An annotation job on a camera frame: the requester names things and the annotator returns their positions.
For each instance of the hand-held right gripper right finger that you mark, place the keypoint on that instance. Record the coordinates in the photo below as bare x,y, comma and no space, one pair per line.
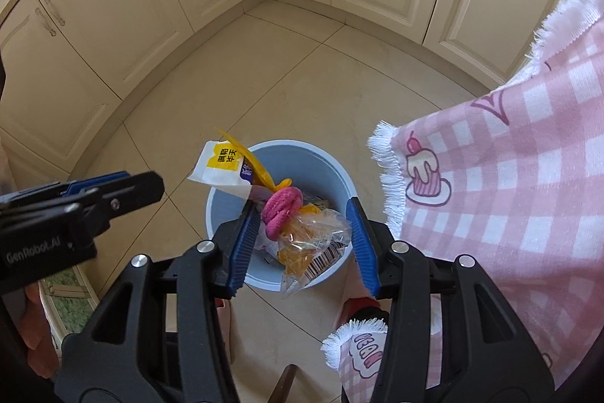
363,242

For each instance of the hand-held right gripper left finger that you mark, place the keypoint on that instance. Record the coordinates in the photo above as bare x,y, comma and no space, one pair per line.
243,242

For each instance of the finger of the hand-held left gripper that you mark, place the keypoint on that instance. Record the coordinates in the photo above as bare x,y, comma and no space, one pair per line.
94,182
122,200

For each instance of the pink knitted item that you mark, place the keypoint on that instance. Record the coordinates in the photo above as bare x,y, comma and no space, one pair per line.
281,209

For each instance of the clear plastic bag with barcode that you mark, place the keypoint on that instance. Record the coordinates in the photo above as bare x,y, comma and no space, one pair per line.
311,242

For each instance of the yellow plastic wrapper strip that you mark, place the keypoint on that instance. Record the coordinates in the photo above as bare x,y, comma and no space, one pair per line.
264,176

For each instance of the pale blue trash bin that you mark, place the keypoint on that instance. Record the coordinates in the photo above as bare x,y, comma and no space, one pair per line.
302,167

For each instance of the person's left hand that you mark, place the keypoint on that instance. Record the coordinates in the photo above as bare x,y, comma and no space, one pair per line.
37,318

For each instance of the green patterned mat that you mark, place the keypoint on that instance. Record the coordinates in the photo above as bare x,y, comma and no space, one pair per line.
71,304

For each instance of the red plastic item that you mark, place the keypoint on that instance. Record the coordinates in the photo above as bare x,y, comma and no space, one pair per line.
365,308

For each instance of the brown wooden furniture leg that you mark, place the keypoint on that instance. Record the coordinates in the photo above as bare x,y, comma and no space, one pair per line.
283,384

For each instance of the pink checkered tablecloth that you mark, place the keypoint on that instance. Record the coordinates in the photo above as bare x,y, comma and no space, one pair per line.
519,176

